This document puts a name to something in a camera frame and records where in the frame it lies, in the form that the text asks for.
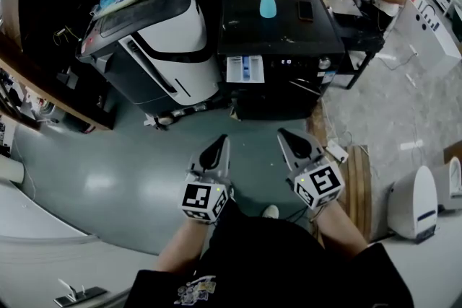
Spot wooden pallet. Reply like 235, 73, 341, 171
338, 144, 373, 243

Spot small metal bracket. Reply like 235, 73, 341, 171
53, 277, 108, 308

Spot white cylinder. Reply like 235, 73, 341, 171
0, 157, 27, 189

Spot person's black shirt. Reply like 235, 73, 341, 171
124, 216, 416, 308

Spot black smartphone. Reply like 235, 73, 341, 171
297, 0, 315, 23

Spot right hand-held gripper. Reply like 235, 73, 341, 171
276, 128, 345, 211

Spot white counter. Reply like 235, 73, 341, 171
394, 0, 462, 79

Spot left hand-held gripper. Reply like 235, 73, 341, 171
179, 135, 235, 225

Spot white detergent drawer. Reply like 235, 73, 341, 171
225, 56, 266, 84

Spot person's left forearm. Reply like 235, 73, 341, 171
152, 215, 214, 276

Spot black table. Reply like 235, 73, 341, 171
324, 0, 386, 90

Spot white power strip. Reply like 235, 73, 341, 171
326, 138, 350, 164

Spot person's black trousers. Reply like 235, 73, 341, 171
208, 197, 318, 250

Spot black washing machine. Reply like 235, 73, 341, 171
217, 0, 347, 122

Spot white black large appliance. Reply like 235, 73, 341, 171
74, 0, 223, 117

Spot small cardboard box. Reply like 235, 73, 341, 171
443, 141, 462, 165

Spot person's right forearm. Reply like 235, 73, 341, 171
313, 198, 370, 263

